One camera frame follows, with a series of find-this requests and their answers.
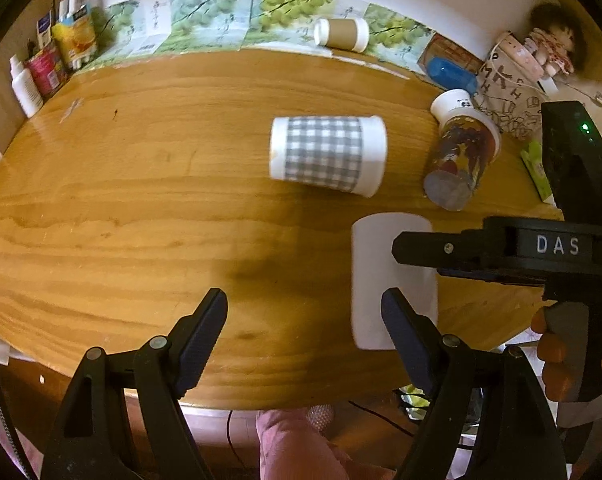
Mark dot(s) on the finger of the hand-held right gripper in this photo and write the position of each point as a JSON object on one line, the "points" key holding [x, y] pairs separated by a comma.
{"points": [[486, 276], [431, 249]]}

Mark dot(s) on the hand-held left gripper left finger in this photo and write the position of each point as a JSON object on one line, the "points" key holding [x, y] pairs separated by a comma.
{"points": [[208, 325]]}

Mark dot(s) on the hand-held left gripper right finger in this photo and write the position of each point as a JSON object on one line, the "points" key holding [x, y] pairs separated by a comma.
{"points": [[402, 327]]}

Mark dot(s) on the grey gingham white cup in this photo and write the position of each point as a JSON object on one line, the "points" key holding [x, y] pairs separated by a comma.
{"points": [[326, 152]]}

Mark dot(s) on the person's right forearm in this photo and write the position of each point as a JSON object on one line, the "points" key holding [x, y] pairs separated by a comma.
{"points": [[573, 415]]}

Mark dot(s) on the colourful printed cup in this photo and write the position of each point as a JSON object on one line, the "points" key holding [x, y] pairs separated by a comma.
{"points": [[461, 160]]}

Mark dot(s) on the white paper cup black print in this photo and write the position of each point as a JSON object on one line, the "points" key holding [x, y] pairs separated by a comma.
{"points": [[448, 102]]}

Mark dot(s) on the brown cup white ends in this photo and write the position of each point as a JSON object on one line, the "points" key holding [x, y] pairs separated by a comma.
{"points": [[343, 34]]}

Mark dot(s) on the person's right hand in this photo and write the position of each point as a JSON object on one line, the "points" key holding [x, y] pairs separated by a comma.
{"points": [[551, 355]]}

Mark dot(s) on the white plastic board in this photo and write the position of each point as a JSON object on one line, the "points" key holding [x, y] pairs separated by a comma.
{"points": [[373, 270]]}

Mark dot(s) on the green packet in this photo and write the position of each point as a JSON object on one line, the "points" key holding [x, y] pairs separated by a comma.
{"points": [[538, 170]]}

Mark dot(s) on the pink cloth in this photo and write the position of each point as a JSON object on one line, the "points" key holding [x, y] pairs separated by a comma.
{"points": [[301, 450]]}

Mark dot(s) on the beige printed tote bag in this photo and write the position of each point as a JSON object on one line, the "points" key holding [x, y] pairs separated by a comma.
{"points": [[511, 100]]}

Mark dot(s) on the blue plastic container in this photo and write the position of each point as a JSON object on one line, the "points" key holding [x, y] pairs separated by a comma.
{"points": [[451, 76]]}

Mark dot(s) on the brown cardboard box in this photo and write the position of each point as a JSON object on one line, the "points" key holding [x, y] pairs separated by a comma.
{"points": [[448, 47]]}

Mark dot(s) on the pink dotted band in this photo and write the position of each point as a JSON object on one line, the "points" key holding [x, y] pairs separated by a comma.
{"points": [[518, 52]]}

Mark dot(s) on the dark-haired doll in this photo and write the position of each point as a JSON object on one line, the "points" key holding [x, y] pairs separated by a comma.
{"points": [[556, 40]]}

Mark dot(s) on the row of grape print sheets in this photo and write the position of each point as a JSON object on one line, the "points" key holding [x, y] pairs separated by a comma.
{"points": [[281, 7]]}

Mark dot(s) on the white plastic bottle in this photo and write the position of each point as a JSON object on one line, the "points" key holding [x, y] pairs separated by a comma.
{"points": [[25, 87]]}

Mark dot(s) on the red can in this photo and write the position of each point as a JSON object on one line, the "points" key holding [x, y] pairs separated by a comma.
{"points": [[46, 70]]}

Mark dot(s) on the yellow snack packet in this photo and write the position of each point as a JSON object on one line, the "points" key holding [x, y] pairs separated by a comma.
{"points": [[73, 37]]}

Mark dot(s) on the blue white tube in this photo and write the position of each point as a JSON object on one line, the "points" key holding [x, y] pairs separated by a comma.
{"points": [[45, 30]]}

